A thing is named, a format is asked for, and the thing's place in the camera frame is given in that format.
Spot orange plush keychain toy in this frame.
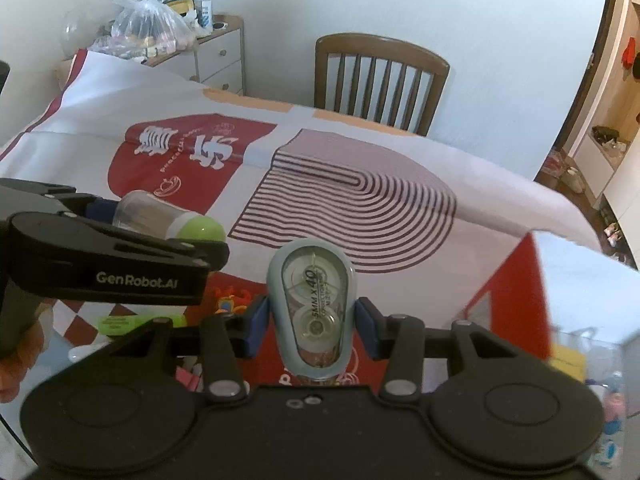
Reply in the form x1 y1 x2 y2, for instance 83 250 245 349
213 286 254 315

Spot clear bottle green cap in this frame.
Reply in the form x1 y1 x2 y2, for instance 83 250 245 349
113 191 226 242

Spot grey-blue correction tape dispenser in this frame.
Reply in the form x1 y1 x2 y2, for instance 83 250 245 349
267 238 357 384

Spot person's left hand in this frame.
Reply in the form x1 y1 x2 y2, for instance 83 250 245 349
0 302 53 403

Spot green highlighter pen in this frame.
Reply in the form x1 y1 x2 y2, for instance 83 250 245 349
98 314 186 337

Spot red white patterned tablecloth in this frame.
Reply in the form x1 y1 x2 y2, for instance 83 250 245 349
0 48 604 461

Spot red white cardboard box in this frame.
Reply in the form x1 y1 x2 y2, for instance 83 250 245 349
430 231 639 479

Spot clear glass bowl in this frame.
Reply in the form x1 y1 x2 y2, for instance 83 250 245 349
60 4 102 58

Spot clear plastic bag of items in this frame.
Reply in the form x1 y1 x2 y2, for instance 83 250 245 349
89 0 209 61

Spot white drawer cabinet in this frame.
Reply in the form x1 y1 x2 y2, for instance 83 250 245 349
144 14 245 96

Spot pink cartoon figurine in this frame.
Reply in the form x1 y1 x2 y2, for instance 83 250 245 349
598 370 626 436

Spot grey slippers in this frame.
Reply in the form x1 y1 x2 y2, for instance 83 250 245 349
561 166 585 194

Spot brown wooden chair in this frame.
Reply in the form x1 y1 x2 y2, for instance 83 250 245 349
314 32 450 136

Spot red hat on hook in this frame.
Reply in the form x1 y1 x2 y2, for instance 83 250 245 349
620 36 637 70

